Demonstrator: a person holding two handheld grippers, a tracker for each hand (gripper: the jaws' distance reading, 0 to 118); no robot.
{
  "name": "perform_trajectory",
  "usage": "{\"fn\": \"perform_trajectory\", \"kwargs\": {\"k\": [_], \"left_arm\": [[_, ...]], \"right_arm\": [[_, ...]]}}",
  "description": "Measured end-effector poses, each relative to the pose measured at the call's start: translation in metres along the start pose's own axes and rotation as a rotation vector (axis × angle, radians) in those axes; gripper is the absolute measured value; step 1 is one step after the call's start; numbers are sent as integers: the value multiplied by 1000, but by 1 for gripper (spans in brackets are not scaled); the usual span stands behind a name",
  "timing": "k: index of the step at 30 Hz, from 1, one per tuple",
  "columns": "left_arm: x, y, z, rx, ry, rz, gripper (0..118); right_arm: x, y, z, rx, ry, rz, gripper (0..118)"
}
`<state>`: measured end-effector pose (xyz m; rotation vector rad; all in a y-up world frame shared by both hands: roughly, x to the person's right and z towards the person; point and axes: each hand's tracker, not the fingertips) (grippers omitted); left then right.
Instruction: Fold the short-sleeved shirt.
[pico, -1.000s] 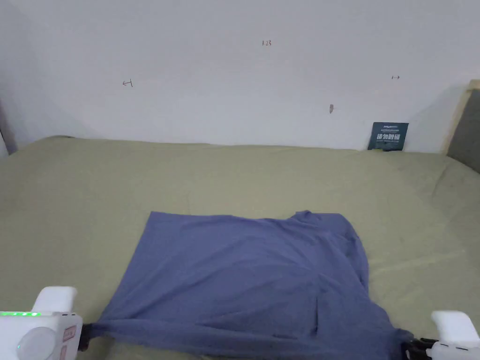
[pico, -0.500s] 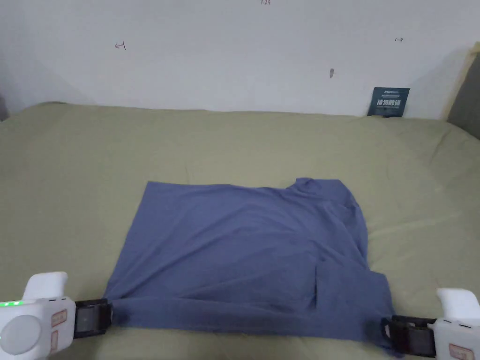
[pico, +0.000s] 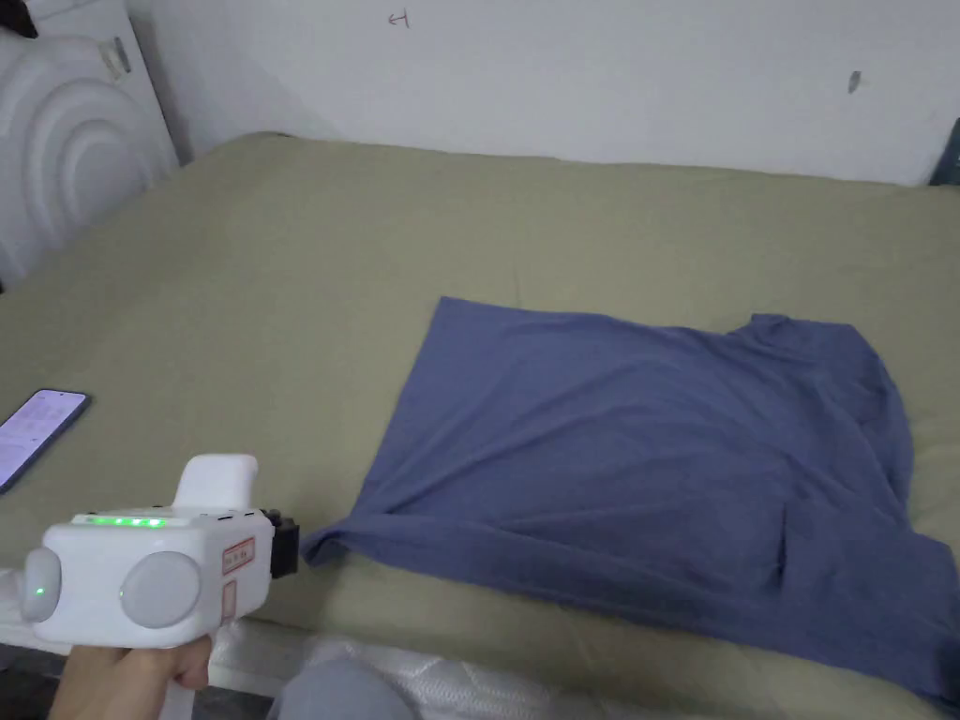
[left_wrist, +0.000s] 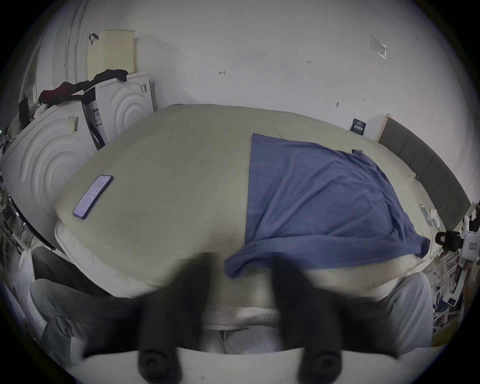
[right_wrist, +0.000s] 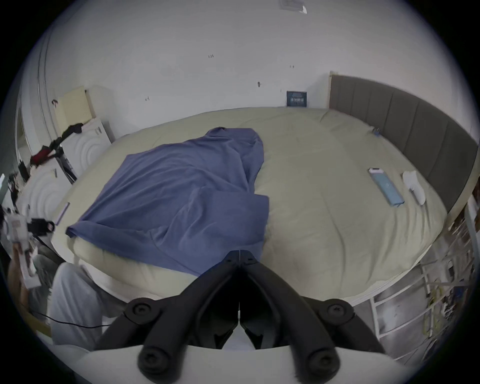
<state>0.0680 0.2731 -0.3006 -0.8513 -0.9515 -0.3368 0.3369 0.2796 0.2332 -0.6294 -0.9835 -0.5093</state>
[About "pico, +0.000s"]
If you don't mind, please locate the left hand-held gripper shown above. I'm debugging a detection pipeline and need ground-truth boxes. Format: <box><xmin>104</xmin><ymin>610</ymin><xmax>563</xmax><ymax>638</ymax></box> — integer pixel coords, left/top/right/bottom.
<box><xmin>20</xmin><ymin>453</ymin><xmax>301</xmax><ymax>720</ymax></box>

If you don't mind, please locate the blue shirt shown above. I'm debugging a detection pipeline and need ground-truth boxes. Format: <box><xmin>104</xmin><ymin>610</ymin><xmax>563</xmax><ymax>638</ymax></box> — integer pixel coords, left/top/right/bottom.
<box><xmin>299</xmin><ymin>295</ymin><xmax>960</xmax><ymax>713</ymax></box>

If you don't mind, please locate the person's left hand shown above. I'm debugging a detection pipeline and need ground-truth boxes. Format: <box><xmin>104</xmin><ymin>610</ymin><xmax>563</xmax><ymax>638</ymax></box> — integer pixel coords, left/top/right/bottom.
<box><xmin>46</xmin><ymin>636</ymin><xmax>215</xmax><ymax>720</ymax></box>

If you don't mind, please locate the smartphone with lit screen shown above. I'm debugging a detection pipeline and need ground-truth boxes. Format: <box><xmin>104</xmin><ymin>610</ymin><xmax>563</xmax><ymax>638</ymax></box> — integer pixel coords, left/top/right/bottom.
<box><xmin>0</xmin><ymin>388</ymin><xmax>93</xmax><ymax>496</ymax></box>

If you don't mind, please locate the bed with pale green sheet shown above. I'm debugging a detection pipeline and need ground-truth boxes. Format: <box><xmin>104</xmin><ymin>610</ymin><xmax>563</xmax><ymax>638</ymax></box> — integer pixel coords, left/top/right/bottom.
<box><xmin>0</xmin><ymin>132</ymin><xmax>960</xmax><ymax>720</ymax></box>

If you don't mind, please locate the white padded headboard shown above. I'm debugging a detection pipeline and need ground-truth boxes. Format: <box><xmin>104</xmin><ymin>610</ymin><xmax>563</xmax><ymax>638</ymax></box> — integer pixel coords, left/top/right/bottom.
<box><xmin>0</xmin><ymin>13</ymin><xmax>181</xmax><ymax>290</ymax></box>

